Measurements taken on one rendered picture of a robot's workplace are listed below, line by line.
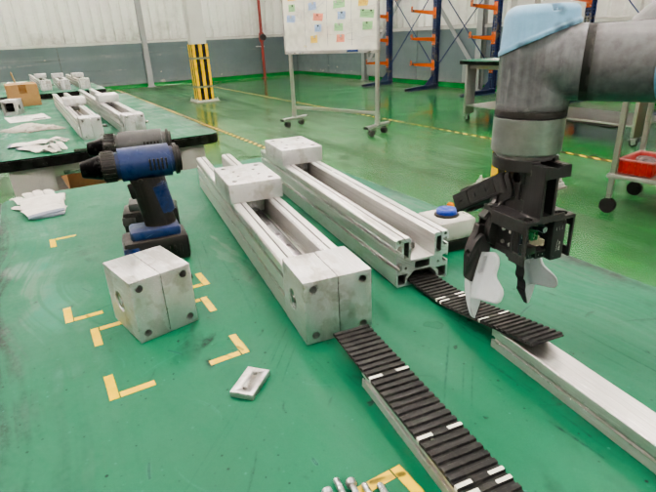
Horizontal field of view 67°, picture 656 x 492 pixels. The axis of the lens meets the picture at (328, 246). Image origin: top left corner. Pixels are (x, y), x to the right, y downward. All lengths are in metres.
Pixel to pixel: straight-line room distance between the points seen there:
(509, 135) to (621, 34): 0.13
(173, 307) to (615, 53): 0.62
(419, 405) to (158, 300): 0.39
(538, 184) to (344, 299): 0.29
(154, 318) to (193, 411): 0.19
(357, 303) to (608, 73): 0.40
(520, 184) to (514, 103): 0.09
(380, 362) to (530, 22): 0.39
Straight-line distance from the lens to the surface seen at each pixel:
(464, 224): 0.97
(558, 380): 0.63
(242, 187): 1.02
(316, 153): 1.32
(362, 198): 1.06
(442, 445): 0.51
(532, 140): 0.58
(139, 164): 0.96
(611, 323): 0.81
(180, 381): 0.67
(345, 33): 6.49
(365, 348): 0.63
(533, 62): 0.57
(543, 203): 0.59
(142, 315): 0.75
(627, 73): 0.57
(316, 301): 0.67
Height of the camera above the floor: 1.17
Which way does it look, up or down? 23 degrees down
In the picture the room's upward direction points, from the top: 3 degrees counter-clockwise
